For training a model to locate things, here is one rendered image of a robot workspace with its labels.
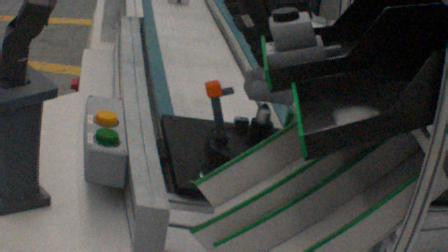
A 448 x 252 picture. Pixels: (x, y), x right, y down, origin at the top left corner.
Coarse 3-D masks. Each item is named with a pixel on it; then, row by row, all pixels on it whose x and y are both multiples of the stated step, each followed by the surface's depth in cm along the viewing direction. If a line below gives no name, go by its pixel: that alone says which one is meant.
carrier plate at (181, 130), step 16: (176, 128) 129; (192, 128) 130; (208, 128) 131; (176, 144) 123; (192, 144) 125; (176, 160) 119; (192, 160) 120; (208, 160) 121; (176, 176) 114; (192, 176) 115; (176, 192) 112; (192, 192) 112
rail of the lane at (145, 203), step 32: (128, 32) 174; (128, 64) 154; (128, 96) 139; (128, 128) 128; (128, 160) 119; (160, 160) 119; (128, 192) 117; (160, 192) 111; (128, 224) 116; (160, 224) 107
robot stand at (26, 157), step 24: (0, 96) 102; (24, 96) 104; (48, 96) 109; (0, 120) 104; (24, 120) 107; (0, 144) 105; (24, 144) 109; (0, 168) 107; (24, 168) 111; (0, 192) 109; (24, 192) 112
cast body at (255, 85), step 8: (256, 64) 121; (248, 72) 120; (256, 72) 121; (264, 72) 117; (248, 80) 120; (256, 80) 118; (264, 80) 118; (248, 88) 119; (256, 88) 118; (264, 88) 118; (248, 96) 119; (256, 96) 119; (264, 96) 119; (272, 96) 119; (280, 96) 119; (288, 96) 119; (288, 104) 120
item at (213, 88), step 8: (216, 80) 119; (208, 88) 118; (216, 88) 118; (224, 88) 120; (232, 88) 120; (208, 96) 119; (216, 96) 119; (216, 104) 120; (216, 112) 120; (216, 120) 121; (216, 128) 121; (224, 128) 121
